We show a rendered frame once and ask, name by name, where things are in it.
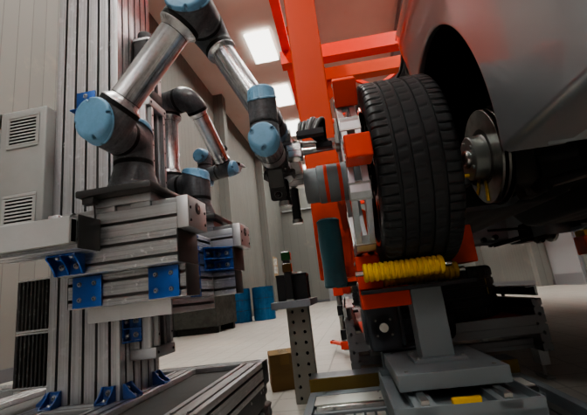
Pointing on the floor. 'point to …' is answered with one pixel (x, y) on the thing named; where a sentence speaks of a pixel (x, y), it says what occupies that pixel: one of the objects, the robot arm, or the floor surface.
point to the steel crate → (207, 318)
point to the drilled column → (301, 350)
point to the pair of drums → (265, 295)
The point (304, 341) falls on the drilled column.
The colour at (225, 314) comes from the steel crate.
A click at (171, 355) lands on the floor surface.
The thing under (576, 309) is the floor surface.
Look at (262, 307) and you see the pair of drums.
